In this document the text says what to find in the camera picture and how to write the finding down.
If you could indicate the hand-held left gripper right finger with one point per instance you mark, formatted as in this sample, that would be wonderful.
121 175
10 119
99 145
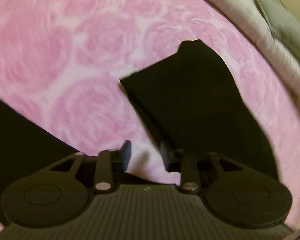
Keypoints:
190 165

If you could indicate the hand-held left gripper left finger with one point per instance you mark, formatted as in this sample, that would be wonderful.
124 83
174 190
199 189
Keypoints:
126 153

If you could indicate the black garment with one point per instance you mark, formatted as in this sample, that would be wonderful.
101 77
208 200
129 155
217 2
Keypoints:
190 100

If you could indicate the pink floral blanket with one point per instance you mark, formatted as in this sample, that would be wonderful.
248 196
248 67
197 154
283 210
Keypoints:
65 55

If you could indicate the light grey ribbed quilt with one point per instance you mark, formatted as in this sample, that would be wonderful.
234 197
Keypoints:
240 10

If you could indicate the grey pillow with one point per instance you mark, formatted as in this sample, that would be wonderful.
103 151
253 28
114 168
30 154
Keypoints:
287 27

